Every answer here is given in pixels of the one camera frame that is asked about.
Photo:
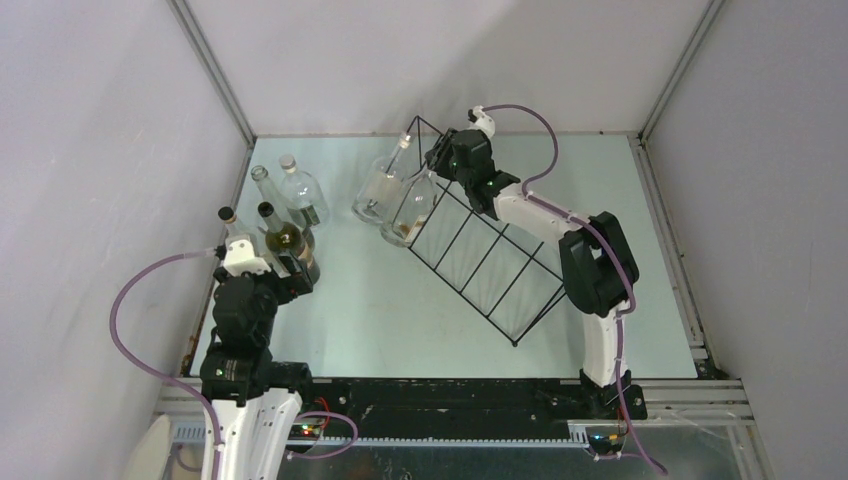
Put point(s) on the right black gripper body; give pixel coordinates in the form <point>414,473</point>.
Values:
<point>443,161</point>

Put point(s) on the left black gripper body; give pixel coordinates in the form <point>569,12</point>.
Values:
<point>289,286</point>

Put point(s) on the dark green wine bottle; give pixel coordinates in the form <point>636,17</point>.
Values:
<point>284,237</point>

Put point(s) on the clear bottle cork stopper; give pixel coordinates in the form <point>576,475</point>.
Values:
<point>410,210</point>

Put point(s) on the clear bottle white frosted label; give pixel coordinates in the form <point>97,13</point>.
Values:
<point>382,183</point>

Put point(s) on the clear bottle brown cork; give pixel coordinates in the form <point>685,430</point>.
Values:
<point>235,227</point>

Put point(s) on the tall clear champagne label bottle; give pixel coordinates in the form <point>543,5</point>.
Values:
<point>269,191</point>

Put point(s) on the short clear bottle white cap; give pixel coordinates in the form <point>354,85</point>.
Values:
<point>303,191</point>

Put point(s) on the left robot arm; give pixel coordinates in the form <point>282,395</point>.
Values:
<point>253,400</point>

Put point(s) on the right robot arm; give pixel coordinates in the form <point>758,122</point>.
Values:
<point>597,266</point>

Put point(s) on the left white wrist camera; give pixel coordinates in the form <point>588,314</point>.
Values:
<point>238,255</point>

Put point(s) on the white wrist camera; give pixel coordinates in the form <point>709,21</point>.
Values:
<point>238,255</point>
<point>480,120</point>

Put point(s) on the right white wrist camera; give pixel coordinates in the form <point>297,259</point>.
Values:
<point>480,120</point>

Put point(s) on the black wire wine rack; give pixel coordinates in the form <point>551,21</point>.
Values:
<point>509,279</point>

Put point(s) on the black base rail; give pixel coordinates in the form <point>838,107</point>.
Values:
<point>470,411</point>

